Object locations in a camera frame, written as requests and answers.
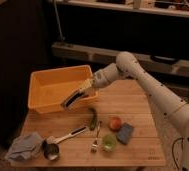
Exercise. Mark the metal measuring cup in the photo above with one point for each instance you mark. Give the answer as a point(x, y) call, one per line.
point(50, 150)

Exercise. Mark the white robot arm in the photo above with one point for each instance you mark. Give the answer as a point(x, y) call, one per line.
point(175, 108)

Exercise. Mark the red peach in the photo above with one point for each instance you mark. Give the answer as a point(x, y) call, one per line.
point(115, 123)

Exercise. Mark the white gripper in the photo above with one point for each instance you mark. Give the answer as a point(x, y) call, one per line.
point(99, 81)

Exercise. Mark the small green cup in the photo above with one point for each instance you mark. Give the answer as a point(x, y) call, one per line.
point(109, 142)

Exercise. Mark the green cucumber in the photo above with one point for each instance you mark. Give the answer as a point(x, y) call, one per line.
point(93, 121)

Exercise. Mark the yellow plastic bin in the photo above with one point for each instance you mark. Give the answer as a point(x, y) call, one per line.
point(48, 88)

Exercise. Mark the blue sponge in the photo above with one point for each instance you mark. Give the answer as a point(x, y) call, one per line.
point(124, 134)

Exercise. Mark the grey lower shelf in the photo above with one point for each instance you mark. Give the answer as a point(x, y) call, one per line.
point(106, 56)

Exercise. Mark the grey crumpled cloth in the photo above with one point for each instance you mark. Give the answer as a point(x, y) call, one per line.
point(24, 148)

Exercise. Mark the silver fork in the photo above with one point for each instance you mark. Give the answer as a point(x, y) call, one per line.
point(95, 142)

